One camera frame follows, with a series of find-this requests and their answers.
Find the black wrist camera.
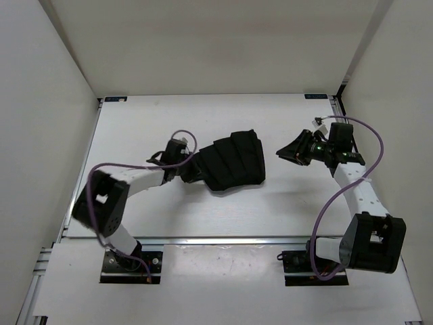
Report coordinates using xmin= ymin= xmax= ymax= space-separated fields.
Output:
xmin=328 ymin=122 xmax=354 ymax=152
xmin=160 ymin=139 xmax=187 ymax=165

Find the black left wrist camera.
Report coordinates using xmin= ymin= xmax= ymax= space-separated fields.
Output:
xmin=160 ymin=139 xmax=187 ymax=165

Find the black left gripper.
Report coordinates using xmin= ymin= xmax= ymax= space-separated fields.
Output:
xmin=173 ymin=150 xmax=208 ymax=183

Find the blue left corner label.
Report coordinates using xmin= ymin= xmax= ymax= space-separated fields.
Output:
xmin=104 ymin=96 xmax=128 ymax=102

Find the black pleated skirt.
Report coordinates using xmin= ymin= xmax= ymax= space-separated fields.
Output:
xmin=193 ymin=129 xmax=266 ymax=192

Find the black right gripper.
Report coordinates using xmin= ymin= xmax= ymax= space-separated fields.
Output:
xmin=276 ymin=129 xmax=334 ymax=166

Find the blue corner label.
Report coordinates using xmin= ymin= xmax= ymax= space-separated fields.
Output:
xmin=104 ymin=96 xmax=128 ymax=102
xmin=304 ymin=93 xmax=328 ymax=100

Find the blue right corner label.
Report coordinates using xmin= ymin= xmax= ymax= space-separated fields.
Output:
xmin=304 ymin=93 xmax=328 ymax=100

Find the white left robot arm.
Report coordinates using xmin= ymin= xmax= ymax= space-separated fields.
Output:
xmin=72 ymin=158 xmax=205 ymax=272

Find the aluminium table frame rail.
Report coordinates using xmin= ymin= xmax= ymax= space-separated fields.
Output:
xmin=76 ymin=94 xmax=352 ymax=245

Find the white front cover board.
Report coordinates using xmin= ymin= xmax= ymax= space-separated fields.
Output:
xmin=34 ymin=243 xmax=421 ymax=324

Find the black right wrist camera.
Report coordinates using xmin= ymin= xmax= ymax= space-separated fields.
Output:
xmin=328 ymin=122 xmax=354 ymax=152

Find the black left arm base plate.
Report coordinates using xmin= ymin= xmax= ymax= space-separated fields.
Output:
xmin=99 ymin=251 xmax=163 ymax=284

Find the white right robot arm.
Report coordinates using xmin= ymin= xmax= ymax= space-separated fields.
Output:
xmin=276 ymin=123 xmax=407 ymax=281

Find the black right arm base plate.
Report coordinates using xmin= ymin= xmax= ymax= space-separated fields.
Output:
xmin=277 ymin=251 xmax=349 ymax=287

